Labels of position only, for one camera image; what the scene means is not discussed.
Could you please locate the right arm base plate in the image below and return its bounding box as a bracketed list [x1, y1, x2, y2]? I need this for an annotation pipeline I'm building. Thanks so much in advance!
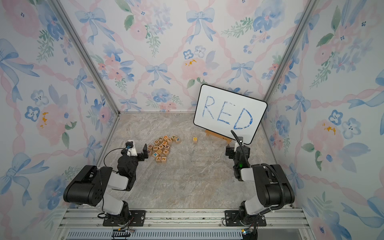
[224, 210, 267, 228]

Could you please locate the whiteboard with RED text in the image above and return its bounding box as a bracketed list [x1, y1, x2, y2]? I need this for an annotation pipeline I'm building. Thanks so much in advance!
[193, 84, 268, 145]

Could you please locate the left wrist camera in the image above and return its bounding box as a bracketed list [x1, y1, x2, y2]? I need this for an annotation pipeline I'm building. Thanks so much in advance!
[125, 140, 138, 157]

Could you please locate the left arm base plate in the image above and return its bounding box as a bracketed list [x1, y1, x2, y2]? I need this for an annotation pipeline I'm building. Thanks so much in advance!
[103, 210, 147, 227]

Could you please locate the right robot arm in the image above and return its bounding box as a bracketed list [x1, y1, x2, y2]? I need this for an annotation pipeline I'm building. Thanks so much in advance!
[224, 143, 295, 228]

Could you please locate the wooden easel stand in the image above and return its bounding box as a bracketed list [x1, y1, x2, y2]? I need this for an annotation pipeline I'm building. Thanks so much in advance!
[205, 130, 232, 144]

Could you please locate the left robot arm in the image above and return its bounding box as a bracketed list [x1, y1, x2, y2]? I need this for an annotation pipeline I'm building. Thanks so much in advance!
[63, 141, 149, 229]

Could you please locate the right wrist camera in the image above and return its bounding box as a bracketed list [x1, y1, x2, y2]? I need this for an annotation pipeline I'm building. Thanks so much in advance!
[234, 141, 244, 152]

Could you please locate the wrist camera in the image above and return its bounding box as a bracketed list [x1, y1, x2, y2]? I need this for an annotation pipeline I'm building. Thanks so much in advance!
[234, 141, 244, 152]
[125, 140, 138, 157]

